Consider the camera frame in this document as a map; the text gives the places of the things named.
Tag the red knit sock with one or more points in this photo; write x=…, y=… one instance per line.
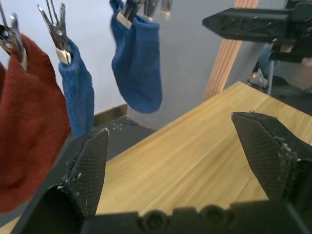
x=26, y=126

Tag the grey metal leg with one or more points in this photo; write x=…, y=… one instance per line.
x=271, y=78

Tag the brown skirting board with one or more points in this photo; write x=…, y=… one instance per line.
x=111, y=114

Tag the light wooden slatted post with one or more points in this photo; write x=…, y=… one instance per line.
x=224, y=65

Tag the metal hanger clip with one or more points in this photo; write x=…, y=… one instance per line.
x=58, y=36
x=165, y=11
x=20, y=48
x=126, y=17
x=149, y=8

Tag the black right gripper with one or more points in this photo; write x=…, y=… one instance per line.
x=299, y=29

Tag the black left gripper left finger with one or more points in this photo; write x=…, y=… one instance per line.
x=89, y=170

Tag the blue knit sock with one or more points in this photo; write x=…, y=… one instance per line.
x=78, y=97
x=137, y=68

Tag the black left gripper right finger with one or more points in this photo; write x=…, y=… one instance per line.
x=263, y=151

